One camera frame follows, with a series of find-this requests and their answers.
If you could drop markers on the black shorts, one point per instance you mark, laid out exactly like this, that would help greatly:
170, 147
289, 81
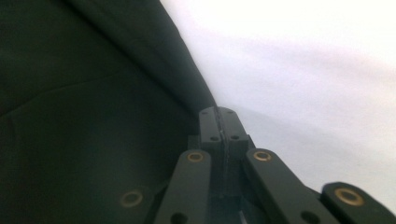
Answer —
77, 93

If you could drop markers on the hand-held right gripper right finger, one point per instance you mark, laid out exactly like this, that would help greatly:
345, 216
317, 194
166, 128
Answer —
233, 130

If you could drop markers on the white table cover sheet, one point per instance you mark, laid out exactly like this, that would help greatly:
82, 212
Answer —
295, 77

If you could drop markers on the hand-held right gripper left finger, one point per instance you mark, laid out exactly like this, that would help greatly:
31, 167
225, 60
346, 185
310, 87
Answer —
210, 127

